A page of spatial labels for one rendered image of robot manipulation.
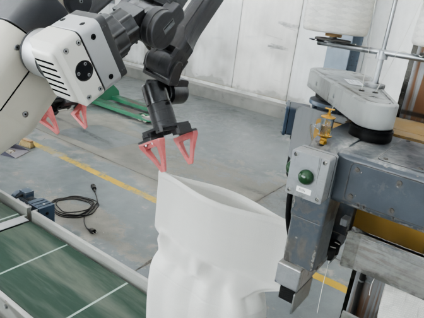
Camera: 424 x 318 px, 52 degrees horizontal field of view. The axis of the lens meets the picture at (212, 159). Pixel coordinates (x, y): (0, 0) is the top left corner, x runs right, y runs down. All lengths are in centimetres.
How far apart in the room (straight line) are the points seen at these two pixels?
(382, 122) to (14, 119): 72
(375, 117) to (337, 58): 493
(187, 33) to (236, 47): 609
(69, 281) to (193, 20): 134
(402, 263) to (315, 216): 25
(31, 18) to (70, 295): 129
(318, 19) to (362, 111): 29
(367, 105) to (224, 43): 633
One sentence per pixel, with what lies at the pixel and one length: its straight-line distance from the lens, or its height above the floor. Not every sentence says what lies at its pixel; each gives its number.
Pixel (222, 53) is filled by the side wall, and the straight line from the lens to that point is 723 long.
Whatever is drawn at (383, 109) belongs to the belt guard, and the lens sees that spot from 93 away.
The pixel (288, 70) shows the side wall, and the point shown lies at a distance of 663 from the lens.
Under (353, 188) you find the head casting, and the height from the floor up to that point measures 127.
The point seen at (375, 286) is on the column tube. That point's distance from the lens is 150.
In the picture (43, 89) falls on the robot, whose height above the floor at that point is 137.
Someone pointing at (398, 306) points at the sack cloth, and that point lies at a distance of 111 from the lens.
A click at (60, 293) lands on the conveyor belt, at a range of 195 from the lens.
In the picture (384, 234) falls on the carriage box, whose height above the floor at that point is 107.
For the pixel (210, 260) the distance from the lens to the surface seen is 130.
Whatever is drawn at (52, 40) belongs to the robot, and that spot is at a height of 148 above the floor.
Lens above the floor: 157
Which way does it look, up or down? 20 degrees down
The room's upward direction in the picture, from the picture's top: 7 degrees clockwise
